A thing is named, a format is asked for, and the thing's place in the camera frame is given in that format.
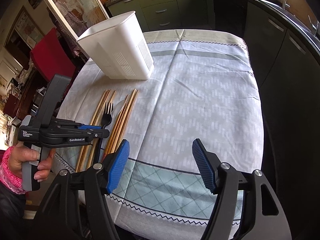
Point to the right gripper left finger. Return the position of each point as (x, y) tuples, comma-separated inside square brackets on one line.
[(100, 180)]

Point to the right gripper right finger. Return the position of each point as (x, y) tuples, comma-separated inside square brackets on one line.
[(222, 180)]

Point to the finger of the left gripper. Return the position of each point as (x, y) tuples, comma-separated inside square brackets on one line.
[(89, 127)]

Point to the black plastic fork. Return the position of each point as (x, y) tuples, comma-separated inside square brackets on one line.
[(106, 120)]

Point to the clear plastic spoon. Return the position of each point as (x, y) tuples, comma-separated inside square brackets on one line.
[(117, 109)]

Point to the light wooden chopstick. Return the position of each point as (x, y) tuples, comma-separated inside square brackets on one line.
[(94, 122), (91, 159), (100, 114)]

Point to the red chair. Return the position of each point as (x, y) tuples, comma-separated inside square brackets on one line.
[(49, 58)]

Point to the white plastic utensil basket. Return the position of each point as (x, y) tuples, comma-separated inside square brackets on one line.
[(118, 47)]

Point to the grey green patterned tablecloth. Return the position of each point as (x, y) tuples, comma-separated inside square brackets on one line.
[(202, 87)]

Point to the glass sliding door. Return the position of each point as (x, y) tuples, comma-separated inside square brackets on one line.
[(78, 15)]

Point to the wooden cutting board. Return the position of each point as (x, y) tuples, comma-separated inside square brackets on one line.
[(303, 12)]

